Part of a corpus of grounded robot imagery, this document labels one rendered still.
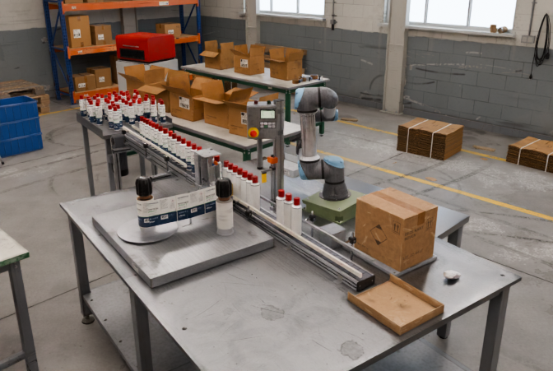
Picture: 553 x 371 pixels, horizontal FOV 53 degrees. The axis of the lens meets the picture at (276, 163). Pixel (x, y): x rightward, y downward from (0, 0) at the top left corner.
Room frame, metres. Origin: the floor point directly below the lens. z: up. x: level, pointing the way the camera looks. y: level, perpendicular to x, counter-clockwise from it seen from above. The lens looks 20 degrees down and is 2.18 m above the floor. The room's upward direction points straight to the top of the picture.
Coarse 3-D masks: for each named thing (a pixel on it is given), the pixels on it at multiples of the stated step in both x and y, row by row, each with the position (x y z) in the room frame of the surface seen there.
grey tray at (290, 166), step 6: (288, 156) 3.48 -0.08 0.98; (294, 156) 3.44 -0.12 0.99; (264, 162) 3.36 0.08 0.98; (288, 162) 3.45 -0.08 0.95; (294, 162) 3.44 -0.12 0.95; (264, 168) 3.36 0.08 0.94; (288, 168) 3.34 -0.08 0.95; (294, 168) 3.34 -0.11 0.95; (288, 174) 3.21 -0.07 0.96; (294, 174) 3.18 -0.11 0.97
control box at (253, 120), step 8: (248, 104) 2.90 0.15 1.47; (264, 104) 2.90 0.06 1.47; (272, 104) 2.90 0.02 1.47; (248, 112) 2.88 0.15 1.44; (256, 112) 2.88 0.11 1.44; (248, 120) 2.88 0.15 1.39; (256, 120) 2.88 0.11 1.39; (264, 120) 2.88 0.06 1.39; (272, 120) 2.89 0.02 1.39; (248, 128) 2.89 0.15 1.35; (256, 128) 2.88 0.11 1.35; (264, 128) 2.88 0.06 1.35; (272, 128) 2.89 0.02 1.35; (248, 136) 2.89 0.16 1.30; (256, 136) 2.88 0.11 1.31; (264, 136) 2.89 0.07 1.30; (272, 136) 2.89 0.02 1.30
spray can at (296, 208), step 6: (294, 198) 2.54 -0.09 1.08; (294, 204) 2.53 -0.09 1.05; (294, 210) 2.52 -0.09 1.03; (300, 210) 2.53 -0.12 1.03; (294, 216) 2.52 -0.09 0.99; (300, 216) 2.53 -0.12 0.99; (294, 222) 2.52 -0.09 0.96; (300, 222) 2.53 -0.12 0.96; (294, 228) 2.52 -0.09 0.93; (300, 228) 2.53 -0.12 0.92; (300, 234) 2.53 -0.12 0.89
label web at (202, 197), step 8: (192, 192) 2.67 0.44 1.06; (200, 192) 2.70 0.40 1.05; (208, 192) 2.73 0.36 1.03; (192, 200) 2.67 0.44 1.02; (200, 200) 2.70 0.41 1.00; (208, 200) 2.73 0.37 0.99; (192, 208) 2.67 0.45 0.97; (200, 208) 2.70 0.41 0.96; (208, 208) 2.73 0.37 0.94; (192, 216) 2.67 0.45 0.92
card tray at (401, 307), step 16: (384, 288) 2.12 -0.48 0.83; (400, 288) 2.12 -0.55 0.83; (368, 304) 1.94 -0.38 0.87; (384, 304) 1.99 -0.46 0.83; (400, 304) 1.99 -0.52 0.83; (416, 304) 1.99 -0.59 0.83; (432, 304) 1.98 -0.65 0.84; (384, 320) 1.86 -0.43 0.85; (400, 320) 1.88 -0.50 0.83; (416, 320) 1.84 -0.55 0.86
